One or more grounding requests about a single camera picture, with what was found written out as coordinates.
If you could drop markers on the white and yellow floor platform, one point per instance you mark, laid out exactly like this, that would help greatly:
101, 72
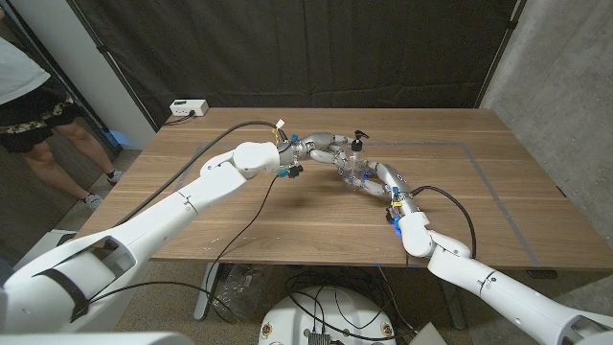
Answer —
43, 246

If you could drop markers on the black table control panel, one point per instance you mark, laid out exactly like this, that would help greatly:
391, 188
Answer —
542, 274

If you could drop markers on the black backdrop stand pole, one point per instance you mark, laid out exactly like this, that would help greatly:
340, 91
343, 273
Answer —
513, 23
101, 48

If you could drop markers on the clear plastic bag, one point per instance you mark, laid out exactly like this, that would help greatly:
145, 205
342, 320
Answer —
237, 292

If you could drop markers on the clear bottle with black pump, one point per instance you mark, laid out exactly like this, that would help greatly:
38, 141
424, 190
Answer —
356, 144

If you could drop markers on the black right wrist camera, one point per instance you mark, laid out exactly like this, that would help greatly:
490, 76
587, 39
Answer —
390, 215

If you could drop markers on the white robot head cover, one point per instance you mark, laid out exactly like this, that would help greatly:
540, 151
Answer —
96, 339

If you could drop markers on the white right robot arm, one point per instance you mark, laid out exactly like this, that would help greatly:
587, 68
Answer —
517, 297

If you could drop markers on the white robot torso base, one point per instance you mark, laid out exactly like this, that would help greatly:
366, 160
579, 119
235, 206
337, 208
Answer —
330, 311

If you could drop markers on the black backdrop curtain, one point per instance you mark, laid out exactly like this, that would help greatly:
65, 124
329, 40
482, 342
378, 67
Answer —
306, 48

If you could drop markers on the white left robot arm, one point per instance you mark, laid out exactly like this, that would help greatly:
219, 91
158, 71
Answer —
167, 220

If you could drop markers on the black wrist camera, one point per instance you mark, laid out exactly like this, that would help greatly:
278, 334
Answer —
390, 215
294, 171

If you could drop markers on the person in black shorts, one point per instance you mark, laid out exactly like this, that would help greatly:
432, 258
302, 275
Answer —
19, 72

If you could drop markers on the blue floor object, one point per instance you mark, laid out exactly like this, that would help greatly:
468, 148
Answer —
120, 138

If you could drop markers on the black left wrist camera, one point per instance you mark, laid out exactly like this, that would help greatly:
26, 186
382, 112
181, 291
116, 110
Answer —
294, 171

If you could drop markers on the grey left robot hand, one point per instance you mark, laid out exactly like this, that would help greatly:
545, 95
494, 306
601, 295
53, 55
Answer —
316, 144

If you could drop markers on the white table leg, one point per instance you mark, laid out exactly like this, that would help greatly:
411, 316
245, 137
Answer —
207, 292
450, 302

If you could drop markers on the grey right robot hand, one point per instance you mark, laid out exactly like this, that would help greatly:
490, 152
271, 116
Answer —
397, 181

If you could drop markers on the white power strip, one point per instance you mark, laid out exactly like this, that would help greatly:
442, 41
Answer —
189, 107

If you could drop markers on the white floor plate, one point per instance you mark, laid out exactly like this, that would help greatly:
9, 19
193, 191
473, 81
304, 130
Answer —
428, 338

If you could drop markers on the person in blue jeans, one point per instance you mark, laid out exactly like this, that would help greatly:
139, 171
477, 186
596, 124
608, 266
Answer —
5, 273

